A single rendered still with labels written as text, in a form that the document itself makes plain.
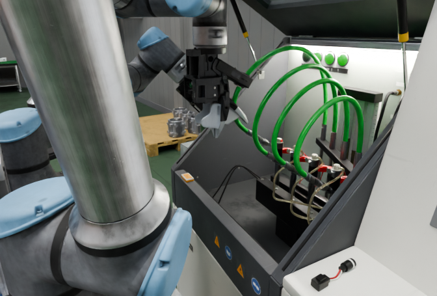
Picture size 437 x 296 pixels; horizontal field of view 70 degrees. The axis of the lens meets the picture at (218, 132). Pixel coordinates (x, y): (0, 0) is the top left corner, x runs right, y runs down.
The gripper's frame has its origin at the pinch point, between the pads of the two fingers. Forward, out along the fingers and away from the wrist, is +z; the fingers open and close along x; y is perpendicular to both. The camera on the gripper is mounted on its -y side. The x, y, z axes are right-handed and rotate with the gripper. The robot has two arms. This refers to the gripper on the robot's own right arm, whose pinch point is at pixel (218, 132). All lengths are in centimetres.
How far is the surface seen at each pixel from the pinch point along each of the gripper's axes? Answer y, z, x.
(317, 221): -14.8, 18.0, 20.1
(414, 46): -54, -19, 12
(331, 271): -13.3, 25.9, 27.1
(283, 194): -25.5, 25.9, -4.3
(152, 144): -62, 108, -290
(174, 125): -93, 90, -296
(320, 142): -46.7, 14.0, -10.8
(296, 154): -14.2, 4.1, 12.5
